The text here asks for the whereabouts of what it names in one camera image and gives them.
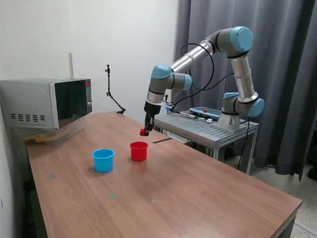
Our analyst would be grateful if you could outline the blue-lit wrist camera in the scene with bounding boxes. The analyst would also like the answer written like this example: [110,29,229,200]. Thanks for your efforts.
[163,94,174,115]

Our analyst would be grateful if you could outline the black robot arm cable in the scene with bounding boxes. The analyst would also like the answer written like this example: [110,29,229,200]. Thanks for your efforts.
[170,44,235,112]

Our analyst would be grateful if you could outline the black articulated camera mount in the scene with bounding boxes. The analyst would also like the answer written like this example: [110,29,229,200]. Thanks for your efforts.
[104,64,127,115]

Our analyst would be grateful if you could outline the grey table frame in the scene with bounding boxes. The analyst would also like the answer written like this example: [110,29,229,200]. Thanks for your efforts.
[272,202,303,238]

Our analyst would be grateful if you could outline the blue plastic cup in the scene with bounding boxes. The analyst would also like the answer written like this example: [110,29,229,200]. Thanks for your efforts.
[92,148,115,174]

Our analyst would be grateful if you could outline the silver plug with cable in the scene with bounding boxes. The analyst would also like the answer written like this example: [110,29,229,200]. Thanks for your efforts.
[170,111,208,121]

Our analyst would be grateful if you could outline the blue teach pendant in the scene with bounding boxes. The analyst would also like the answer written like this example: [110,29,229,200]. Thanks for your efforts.
[189,106,221,119]

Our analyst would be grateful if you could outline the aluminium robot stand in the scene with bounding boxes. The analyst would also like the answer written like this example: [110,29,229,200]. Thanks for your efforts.
[150,109,260,174]

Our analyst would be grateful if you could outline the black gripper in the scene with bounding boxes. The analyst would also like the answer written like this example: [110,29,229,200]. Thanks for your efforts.
[144,101,162,137]

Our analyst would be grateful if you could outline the silver microwave oven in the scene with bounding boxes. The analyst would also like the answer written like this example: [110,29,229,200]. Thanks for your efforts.
[0,78,93,131]

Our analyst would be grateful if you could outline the wooden boards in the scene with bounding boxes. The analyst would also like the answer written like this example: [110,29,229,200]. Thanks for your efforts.
[23,133,54,144]

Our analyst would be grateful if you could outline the red plastic cup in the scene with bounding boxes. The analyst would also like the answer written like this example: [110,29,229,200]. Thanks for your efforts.
[129,141,149,162]

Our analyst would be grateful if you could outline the white floor cable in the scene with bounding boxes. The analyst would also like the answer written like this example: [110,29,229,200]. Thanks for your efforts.
[296,222,317,235]

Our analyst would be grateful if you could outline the grey curtain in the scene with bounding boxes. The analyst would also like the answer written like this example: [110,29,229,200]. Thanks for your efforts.
[172,0,317,181]

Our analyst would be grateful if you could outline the black stand cable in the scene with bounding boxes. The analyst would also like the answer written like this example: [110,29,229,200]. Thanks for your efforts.
[237,114,251,172]

